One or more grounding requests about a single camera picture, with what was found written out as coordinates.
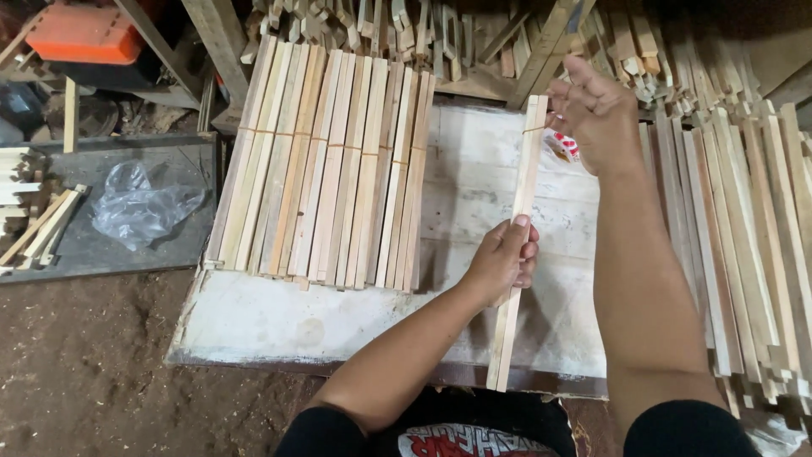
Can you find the person's right hand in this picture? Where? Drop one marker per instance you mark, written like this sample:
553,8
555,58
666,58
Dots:
602,127

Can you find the person's left hand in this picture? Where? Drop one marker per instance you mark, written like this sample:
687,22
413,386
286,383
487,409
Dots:
498,266

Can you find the person's right fingers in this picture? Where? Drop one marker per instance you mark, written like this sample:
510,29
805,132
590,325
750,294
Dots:
571,86

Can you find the orange rubber band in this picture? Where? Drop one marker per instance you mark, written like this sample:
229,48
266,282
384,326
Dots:
536,129

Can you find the paired long wooden slats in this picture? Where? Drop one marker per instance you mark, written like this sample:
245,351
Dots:
523,181

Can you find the slanted wooden beam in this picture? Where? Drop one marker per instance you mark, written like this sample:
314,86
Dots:
545,51

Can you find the red white plastic packet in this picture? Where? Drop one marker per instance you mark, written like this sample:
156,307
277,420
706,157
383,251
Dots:
566,146

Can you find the pile of notched wood pieces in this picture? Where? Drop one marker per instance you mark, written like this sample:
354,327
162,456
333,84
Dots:
418,28

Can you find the heap of loose wooden slats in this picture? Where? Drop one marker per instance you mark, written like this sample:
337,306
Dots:
742,241

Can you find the row of banded slat bundles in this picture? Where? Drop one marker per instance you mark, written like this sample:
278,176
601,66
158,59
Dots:
323,171

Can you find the person's black printed shirt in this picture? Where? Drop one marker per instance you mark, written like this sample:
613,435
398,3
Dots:
469,431

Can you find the white plastic sack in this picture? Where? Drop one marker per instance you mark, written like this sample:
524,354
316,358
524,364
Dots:
771,435

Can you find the clear plastic bag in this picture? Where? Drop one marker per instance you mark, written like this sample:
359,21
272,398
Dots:
143,206

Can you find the orange plastic container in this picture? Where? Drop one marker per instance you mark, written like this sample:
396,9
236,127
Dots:
85,32

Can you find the upright thin wooden stick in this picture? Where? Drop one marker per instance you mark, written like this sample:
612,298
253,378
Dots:
71,114

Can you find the dark grey board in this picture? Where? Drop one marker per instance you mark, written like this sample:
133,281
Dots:
89,247

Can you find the small pile of short sticks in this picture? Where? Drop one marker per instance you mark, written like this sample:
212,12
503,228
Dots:
38,225

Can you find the thick wooden post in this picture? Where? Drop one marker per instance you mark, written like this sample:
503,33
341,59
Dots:
219,44

